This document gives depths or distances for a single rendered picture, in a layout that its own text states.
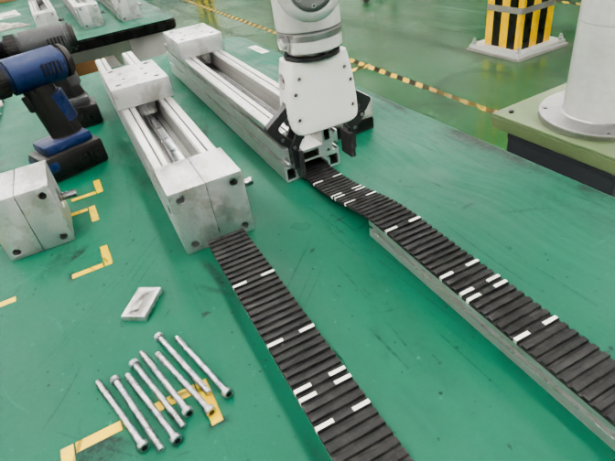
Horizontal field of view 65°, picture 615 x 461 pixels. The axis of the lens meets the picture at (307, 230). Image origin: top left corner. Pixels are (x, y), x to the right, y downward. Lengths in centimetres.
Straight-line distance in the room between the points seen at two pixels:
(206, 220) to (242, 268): 11
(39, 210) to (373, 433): 56
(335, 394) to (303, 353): 6
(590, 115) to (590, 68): 7
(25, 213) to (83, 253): 10
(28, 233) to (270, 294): 40
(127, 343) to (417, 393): 31
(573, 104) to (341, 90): 37
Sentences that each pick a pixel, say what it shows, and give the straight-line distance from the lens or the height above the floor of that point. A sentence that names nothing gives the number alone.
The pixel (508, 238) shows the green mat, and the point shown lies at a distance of 64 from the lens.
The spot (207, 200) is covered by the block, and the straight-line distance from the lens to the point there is 64.
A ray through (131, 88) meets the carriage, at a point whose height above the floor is 90.
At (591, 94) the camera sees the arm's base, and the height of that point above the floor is 86.
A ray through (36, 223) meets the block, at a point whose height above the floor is 83.
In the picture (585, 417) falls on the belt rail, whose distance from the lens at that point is 47.
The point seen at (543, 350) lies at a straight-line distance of 47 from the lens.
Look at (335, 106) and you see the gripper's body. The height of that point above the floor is 91.
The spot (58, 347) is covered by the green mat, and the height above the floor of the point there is 78.
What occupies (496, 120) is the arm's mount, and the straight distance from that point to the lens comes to 90.
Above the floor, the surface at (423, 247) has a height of 81.
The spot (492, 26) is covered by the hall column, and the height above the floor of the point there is 18.
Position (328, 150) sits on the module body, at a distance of 80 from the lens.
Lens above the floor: 116
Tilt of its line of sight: 35 degrees down
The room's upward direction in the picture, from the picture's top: 9 degrees counter-clockwise
